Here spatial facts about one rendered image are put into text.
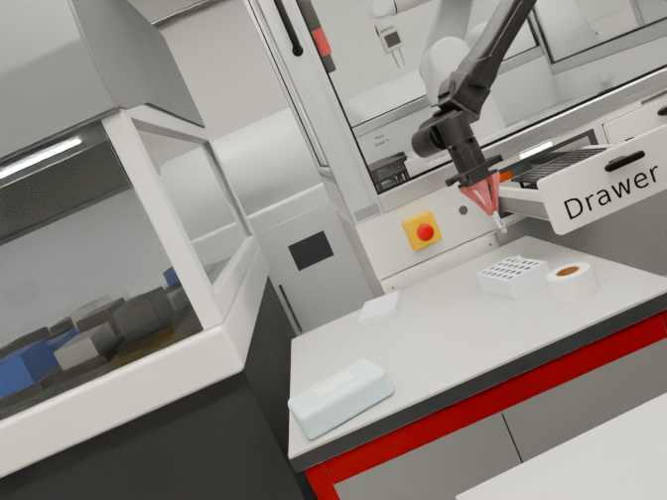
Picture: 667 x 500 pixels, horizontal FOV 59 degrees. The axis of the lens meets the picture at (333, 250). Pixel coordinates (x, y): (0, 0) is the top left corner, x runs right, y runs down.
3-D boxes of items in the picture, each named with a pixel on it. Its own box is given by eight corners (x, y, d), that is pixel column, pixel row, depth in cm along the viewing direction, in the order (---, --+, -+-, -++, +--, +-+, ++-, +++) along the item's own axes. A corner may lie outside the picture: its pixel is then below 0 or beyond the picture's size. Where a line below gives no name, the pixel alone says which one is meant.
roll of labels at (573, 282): (551, 306, 96) (542, 284, 96) (558, 289, 102) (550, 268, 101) (596, 297, 92) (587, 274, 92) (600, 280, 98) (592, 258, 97)
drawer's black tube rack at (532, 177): (640, 176, 119) (630, 146, 118) (561, 210, 119) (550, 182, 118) (587, 174, 141) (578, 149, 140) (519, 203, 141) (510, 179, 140)
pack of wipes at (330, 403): (375, 378, 98) (364, 354, 98) (397, 393, 89) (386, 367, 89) (295, 423, 95) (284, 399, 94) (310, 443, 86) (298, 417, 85)
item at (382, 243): (762, 110, 144) (744, 54, 141) (378, 281, 144) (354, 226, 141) (578, 132, 237) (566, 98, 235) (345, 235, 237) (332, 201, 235)
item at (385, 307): (397, 314, 126) (394, 308, 125) (360, 327, 128) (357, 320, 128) (401, 296, 138) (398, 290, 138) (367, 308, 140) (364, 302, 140)
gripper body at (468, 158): (447, 189, 115) (431, 155, 114) (485, 168, 119) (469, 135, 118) (466, 185, 109) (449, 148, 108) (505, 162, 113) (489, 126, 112)
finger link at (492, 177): (466, 225, 117) (447, 183, 116) (493, 209, 119) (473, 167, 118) (487, 221, 110) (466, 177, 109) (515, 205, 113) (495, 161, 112)
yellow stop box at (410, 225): (444, 239, 138) (432, 211, 137) (415, 252, 138) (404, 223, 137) (439, 236, 143) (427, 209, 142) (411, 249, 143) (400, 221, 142)
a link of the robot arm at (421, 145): (452, 73, 112) (484, 96, 116) (413, 96, 122) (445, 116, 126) (440, 127, 108) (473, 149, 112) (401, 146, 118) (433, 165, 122)
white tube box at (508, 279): (553, 280, 107) (546, 261, 106) (515, 300, 105) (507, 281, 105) (516, 273, 119) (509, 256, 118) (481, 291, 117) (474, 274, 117)
